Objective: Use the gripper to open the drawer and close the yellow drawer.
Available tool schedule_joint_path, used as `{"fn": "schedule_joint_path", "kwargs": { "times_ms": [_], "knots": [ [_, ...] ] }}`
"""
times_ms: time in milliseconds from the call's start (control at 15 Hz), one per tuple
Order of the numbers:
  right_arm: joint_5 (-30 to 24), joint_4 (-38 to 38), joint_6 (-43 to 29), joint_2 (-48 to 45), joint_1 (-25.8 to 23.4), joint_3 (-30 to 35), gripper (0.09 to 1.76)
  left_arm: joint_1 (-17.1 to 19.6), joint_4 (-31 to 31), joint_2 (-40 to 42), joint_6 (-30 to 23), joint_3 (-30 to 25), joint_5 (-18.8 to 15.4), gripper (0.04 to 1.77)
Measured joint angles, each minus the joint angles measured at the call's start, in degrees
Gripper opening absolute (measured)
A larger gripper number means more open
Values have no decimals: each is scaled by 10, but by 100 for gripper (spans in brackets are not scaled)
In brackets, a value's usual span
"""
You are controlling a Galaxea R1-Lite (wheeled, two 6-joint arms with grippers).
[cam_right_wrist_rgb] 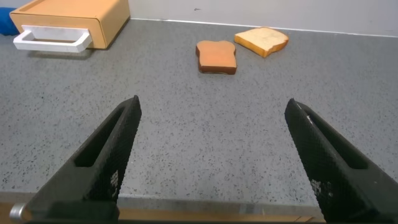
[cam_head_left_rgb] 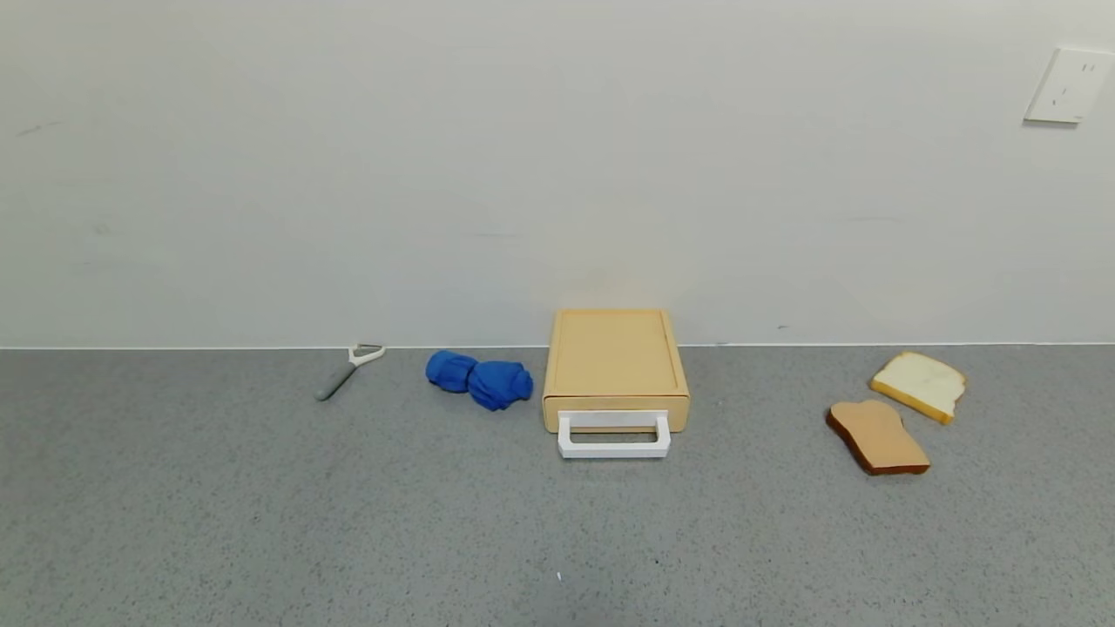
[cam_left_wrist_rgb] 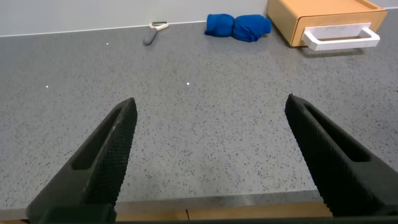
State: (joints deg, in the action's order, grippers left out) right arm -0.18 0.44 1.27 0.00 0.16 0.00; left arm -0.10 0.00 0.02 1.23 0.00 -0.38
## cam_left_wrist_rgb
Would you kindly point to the blue crumpled cloth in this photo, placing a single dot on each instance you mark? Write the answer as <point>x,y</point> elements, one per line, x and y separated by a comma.
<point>242,28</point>

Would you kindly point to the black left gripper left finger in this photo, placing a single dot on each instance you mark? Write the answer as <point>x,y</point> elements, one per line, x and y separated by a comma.
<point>102,168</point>

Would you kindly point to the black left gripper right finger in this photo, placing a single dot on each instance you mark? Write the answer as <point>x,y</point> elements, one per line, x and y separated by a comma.
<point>335,168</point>

